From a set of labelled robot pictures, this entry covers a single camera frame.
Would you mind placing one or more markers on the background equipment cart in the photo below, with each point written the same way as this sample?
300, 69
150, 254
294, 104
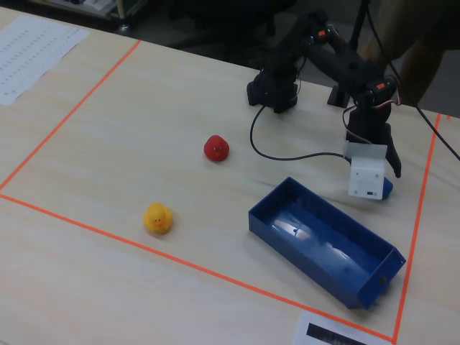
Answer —
93, 7

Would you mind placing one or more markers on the yellow rubber duck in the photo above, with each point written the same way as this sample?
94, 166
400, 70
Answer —
157, 219

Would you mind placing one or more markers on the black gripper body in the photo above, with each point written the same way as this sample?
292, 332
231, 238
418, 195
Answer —
382, 138

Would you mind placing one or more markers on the red rubber duck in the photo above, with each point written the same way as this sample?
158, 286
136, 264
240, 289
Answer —
216, 148

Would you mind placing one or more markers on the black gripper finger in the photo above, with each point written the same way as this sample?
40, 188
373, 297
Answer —
394, 158

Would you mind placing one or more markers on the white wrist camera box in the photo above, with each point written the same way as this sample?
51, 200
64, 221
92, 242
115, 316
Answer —
366, 172

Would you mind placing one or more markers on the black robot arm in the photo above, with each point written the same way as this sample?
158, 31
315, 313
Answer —
341, 61

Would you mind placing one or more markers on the blue rubber duck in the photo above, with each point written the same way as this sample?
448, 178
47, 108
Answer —
387, 187

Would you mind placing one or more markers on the blurred brown forearm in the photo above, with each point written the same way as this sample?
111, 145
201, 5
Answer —
420, 68

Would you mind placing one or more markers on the paper with black picture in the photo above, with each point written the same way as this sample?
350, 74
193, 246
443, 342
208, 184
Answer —
323, 332

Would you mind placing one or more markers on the orange tape boundary line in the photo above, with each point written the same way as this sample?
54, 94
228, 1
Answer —
72, 221

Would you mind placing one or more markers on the printed white paper sheet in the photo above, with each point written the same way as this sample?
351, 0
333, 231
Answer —
28, 54

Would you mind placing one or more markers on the blue plastic box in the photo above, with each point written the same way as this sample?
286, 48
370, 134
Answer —
323, 240

